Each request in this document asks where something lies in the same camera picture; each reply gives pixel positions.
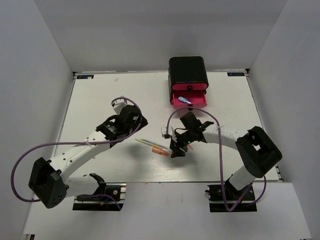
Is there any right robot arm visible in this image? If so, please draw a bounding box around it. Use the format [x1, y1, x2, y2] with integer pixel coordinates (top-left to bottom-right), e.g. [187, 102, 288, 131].
[161, 112, 283, 200]

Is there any left blue table label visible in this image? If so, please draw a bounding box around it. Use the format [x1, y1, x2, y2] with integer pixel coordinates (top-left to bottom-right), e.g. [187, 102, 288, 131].
[76, 74, 94, 80]

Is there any black pink drawer organizer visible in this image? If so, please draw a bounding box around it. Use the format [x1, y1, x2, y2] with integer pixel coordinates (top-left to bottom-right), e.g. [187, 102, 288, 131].
[168, 56, 209, 109]

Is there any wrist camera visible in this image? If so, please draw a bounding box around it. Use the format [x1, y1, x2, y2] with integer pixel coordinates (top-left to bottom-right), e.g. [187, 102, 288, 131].
[161, 125, 175, 139]
[111, 98, 128, 115]

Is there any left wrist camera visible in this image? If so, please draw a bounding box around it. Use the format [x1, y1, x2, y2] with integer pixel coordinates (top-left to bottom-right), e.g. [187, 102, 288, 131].
[111, 98, 128, 115]

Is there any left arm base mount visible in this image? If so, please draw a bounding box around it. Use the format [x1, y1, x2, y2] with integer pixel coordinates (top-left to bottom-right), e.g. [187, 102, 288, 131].
[72, 183, 127, 212]

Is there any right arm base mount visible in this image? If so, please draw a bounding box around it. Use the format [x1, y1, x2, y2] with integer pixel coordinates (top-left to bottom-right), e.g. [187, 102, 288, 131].
[205, 184, 257, 213]

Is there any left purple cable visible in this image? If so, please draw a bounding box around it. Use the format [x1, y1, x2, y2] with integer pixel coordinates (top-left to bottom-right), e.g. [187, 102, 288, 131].
[10, 97, 145, 210]

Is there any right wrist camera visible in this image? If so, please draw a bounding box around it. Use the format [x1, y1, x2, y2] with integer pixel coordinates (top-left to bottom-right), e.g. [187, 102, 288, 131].
[161, 125, 175, 139]

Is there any yellow blue pen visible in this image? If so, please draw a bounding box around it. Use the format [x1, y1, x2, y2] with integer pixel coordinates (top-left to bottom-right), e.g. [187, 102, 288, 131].
[135, 138, 168, 150]

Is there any right blue table label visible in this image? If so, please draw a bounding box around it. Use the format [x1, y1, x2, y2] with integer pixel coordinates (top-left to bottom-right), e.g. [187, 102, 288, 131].
[227, 72, 245, 77]

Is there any blue table label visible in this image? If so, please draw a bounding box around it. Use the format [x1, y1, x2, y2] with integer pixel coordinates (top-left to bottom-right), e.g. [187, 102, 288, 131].
[76, 74, 94, 80]
[227, 72, 245, 77]

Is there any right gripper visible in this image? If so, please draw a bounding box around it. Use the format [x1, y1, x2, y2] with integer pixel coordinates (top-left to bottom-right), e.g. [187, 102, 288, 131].
[170, 128, 196, 158]

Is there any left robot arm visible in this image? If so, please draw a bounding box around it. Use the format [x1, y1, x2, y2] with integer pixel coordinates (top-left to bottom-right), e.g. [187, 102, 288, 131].
[28, 103, 148, 209]

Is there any blue correction tape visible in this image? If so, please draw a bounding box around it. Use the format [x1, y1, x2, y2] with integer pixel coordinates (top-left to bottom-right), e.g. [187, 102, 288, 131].
[178, 96, 192, 104]

